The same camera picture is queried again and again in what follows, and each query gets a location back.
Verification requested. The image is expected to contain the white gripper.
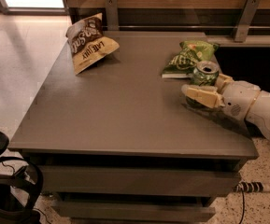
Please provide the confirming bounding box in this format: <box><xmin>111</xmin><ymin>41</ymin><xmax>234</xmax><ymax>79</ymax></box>
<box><xmin>181</xmin><ymin>74</ymin><xmax>261</xmax><ymax>120</ymax></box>

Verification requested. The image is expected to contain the green soda can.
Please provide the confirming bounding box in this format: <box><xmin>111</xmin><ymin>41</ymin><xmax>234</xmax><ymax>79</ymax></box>
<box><xmin>185</xmin><ymin>60</ymin><xmax>220</xmax><ymax>109</ymax></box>

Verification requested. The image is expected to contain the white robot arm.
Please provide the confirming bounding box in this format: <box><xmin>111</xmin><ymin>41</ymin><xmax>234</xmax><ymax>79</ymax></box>
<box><xmin>181</xmin><ymin>74</ymin><xmax>270</xmax><ymax>141</ymax></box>

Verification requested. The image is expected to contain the green chip bag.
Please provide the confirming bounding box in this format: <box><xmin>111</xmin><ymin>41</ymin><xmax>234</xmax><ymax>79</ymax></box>
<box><xmin>162</xmin><ymin>40</ymin><xmax>220</xmax><ymax>78</ymax></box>

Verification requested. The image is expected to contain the brown chip bag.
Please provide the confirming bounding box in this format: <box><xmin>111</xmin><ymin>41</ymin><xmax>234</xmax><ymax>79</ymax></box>
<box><xmin>66</xmin><ymin>13</ymin><xmax>120</xmax><ymax>75</ymax></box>

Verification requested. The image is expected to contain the striped power strip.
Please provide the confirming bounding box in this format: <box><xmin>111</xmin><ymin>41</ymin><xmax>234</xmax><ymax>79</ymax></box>
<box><xmin>234</xmin><ymin>182</ymin><xmax>270</xmax><ymax>193</ymax></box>

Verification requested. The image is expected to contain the upper grey drawer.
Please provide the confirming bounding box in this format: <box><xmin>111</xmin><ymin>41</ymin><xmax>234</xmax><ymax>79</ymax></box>
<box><xmin>40</xmin><ymin>166</ymin><xmax>240</xmax><ymax>197</ymax></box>

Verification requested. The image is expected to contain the grey drawer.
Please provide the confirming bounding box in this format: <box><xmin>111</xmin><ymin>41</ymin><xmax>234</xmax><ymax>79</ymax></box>
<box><xmin>52</xmin><ymin>202</ymin><xmax>215</xmax><ymax>222</ymax></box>
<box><xmin>40</xmin><ymin>166</ymin><xmax>240</xmax><ymax>197</ymax></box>

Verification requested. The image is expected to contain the lower grey drawer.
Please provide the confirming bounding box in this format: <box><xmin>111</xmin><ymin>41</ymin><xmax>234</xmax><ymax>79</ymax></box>
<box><xmin>52</xmin><ymin>202</ymin><xmax>215</xmax><ymax>222</ymax></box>

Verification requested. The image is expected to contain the black office chair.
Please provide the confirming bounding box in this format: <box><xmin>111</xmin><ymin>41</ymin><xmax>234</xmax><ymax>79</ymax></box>
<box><xmin>0</xmin><ymin>132</ymin><xmax>43</xmax><ymax>224</ymax></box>

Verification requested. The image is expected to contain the right metal wall bracket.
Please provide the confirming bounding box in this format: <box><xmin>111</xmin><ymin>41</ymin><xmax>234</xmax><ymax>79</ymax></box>
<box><xmin>233</xmin><ymin>0</ymin><xmax>261</xmax><ymax>43</ymax></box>

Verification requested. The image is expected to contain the metal wall bracket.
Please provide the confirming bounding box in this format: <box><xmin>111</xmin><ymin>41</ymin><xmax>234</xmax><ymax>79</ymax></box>
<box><xmin>105</xmin><ymin>0</ymin><xmax>120</xmax><ymax>31</ymax></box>
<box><xmin>233</xmin><ymin>0</ymin><xmax>261</xmax><ymax>43</ymax></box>

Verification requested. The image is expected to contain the black power cable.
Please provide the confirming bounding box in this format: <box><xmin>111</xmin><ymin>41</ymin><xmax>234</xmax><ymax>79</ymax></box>
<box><xmin>238</xmin><ymin>184</ymin><xmax>246</xmax><ymax>224</ymax></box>

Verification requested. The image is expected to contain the left metal wall bracket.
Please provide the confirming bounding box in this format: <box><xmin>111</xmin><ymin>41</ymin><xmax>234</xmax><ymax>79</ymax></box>
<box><xmin>105</xmin><ymin>0</ymin><xmax>120</xmax><ymax>31</ymax></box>

